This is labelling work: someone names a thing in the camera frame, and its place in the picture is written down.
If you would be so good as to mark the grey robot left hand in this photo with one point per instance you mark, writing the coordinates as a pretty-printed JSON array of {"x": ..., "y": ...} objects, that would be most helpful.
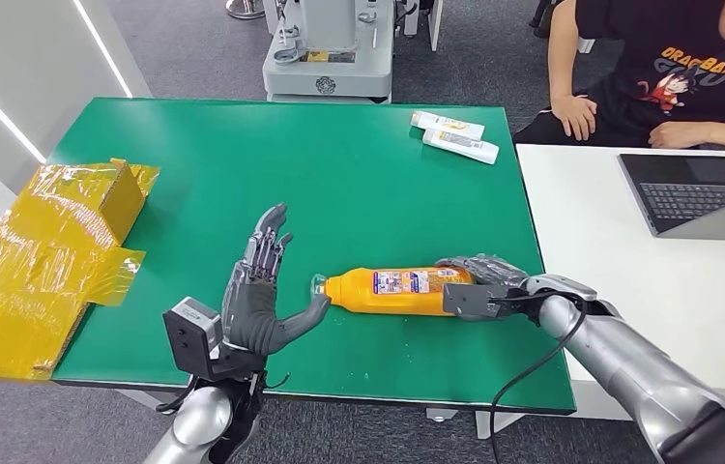
[{"x": 250, "y": 320}]

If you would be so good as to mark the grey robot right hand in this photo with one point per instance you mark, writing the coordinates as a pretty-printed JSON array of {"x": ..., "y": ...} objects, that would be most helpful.
[{"x": 494, "y": 269}]

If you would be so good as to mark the orange detergent bottle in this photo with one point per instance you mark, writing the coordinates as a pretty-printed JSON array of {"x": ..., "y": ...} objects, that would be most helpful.
[{"x": 394, "y": 291}]

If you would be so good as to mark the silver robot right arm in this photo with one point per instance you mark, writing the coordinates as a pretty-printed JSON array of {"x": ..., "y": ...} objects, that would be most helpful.
[{"x": 631, "y": 365}]

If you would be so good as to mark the person's right forearm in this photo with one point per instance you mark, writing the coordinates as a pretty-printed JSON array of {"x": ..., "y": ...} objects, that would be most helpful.
[{"x": 562, "y": 58}]

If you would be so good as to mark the white tube grey label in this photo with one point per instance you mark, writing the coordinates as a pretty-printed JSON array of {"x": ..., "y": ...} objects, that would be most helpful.
[{"x": 463, "y": 146}]

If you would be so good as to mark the grey table leg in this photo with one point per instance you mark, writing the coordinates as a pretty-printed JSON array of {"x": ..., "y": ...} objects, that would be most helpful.
[{"x": 138, "y": 398}]

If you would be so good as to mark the white tube yellow print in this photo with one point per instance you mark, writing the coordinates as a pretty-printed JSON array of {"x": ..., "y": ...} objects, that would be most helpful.
[{"x": 447, "y": 124}]

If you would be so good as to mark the white table leg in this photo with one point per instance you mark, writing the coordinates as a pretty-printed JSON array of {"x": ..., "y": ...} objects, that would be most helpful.
[{"x": 490, "y": 423}]

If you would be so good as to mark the person's right hand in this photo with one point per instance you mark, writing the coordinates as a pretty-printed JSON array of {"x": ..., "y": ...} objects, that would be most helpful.
[{"x": 574, "y": 116}]

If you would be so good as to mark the grey laptop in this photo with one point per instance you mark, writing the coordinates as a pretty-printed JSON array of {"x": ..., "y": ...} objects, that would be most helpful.
[{"x": 689, "y": 192}]

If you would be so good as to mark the yellow taped cardboard box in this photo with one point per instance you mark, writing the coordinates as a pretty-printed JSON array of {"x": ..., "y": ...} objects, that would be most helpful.
[{"x": 36, "y": 275}]

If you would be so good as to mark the white furniture panel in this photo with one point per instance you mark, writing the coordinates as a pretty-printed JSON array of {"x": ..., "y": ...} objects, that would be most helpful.
[
  {"x": 586, "y": 45},
  {"x": 433, "y": 22}
]

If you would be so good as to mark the grey machine base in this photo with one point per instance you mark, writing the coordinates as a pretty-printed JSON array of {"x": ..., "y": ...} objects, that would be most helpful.
[{"x": 330, "y": 70}]

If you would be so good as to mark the black chair legs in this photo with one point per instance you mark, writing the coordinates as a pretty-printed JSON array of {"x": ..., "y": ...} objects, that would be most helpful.
[{"x": 540, "y": 16}]

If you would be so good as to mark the person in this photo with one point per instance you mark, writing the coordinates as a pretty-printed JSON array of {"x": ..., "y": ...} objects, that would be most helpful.
[{"x": 676, "y": 64}]

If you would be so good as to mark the chrome stand base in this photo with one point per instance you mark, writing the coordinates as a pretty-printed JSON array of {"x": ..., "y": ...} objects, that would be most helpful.
[{"x": 245, "y": 8}]

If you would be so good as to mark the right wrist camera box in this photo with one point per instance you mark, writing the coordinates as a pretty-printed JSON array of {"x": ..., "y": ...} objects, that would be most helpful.
[{"x": 471, "y": 302}]

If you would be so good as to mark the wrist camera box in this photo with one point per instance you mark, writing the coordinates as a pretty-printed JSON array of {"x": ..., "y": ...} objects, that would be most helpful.
[
  {"x": 471, "y": 302},
  {"x": 189, "y": 336}
]

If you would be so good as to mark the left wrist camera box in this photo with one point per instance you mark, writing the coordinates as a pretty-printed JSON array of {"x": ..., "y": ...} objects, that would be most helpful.
[{"x": 189, "y": 336}]

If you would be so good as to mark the metal table foot bracket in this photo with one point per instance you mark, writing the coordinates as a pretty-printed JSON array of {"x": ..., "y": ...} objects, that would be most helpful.
[{"x": 439, "y": 414}]

